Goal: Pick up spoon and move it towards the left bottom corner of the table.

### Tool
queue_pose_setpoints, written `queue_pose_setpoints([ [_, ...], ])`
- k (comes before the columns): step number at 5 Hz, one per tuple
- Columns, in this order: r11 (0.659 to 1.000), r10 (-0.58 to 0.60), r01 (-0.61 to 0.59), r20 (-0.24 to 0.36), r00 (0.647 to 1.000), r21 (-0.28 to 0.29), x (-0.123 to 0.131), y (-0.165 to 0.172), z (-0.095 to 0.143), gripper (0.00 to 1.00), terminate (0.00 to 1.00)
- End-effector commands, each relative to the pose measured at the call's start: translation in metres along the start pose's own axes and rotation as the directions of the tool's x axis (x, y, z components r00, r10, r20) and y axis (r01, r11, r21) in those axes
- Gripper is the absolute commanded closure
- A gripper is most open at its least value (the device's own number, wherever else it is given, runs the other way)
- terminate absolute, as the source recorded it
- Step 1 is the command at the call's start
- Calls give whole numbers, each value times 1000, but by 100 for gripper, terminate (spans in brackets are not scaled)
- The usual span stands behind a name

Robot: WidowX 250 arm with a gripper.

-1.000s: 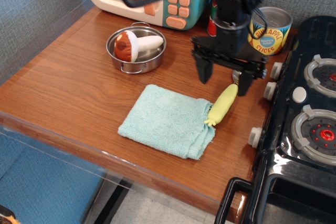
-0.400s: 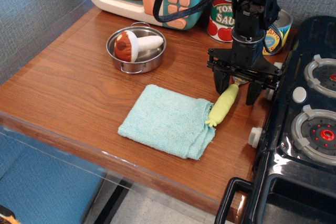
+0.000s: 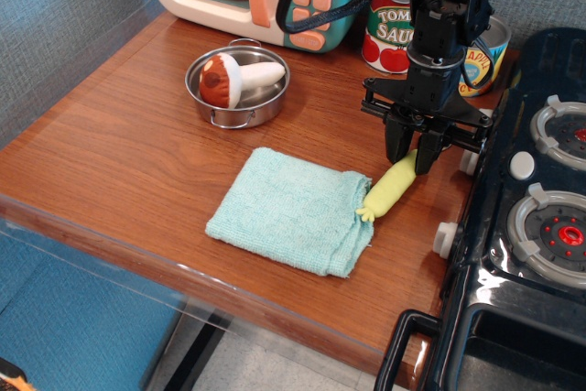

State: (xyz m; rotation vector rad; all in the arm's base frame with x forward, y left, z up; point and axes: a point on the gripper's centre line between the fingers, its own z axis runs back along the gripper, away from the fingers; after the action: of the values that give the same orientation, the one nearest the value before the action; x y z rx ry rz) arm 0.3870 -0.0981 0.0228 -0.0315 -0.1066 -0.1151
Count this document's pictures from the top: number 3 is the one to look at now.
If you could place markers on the light blue folded towel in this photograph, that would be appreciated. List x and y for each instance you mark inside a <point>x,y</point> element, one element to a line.
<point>295,212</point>

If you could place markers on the spoon with yellow-green handle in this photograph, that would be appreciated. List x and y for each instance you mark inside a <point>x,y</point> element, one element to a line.
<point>387,191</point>

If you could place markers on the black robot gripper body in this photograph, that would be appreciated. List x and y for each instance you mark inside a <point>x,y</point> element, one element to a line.
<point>428,99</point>

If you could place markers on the tomato sauce can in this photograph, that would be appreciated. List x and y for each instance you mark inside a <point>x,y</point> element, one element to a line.
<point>388,32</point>

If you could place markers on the black toy stove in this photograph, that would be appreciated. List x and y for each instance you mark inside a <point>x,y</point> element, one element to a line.
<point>513,298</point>

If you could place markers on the pineapple slices can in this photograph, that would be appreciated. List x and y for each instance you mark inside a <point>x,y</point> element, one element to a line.
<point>480,70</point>

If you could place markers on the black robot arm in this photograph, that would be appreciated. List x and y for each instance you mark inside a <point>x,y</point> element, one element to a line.
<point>441,27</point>

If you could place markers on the small steel pot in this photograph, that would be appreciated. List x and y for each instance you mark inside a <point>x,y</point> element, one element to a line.
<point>256,106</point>

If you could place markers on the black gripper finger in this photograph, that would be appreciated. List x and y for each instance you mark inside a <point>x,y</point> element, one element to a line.
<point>398,137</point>
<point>430,145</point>

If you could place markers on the orange plush toy corner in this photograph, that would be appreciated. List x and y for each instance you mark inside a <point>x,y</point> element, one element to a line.
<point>13,378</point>

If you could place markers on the plush brown mushroom toy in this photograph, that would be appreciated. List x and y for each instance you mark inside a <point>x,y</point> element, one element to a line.
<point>222,79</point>

